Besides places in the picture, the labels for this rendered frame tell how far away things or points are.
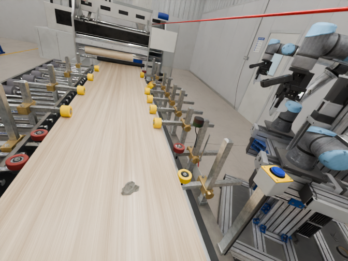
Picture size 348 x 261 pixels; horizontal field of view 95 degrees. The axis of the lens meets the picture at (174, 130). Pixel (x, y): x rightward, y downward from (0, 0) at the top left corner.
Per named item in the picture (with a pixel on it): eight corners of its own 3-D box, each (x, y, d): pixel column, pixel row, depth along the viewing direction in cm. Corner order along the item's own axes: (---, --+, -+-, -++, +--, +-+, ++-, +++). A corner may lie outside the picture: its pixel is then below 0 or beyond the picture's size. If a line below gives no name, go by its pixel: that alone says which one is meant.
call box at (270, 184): (266, 179, 59) (277, 164, 56) (280, 196, 54) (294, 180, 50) (251, 181, 57) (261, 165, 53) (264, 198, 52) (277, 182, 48)
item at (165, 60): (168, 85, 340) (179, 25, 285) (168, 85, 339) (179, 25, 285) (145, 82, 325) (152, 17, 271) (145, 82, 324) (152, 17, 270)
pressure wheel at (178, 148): (179, 154, 118) (183, 142, 113) (183, 162, 112) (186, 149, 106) (169, 155, 116) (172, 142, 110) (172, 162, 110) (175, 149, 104)
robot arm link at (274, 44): (282, 40, 123) (270, 38, 125) (275, 55, 128) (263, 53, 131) (281, 41, 129) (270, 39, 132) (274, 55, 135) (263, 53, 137)
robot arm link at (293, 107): (279, 117, 130) (288, 102, 123) (277, 113, 141) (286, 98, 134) (295, 122, 126) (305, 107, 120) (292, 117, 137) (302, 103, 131)
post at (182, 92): (173, 134, 162) (184, 88, 138) (174, 136, 159) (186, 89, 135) (170, 134, 161) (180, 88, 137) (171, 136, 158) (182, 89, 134)
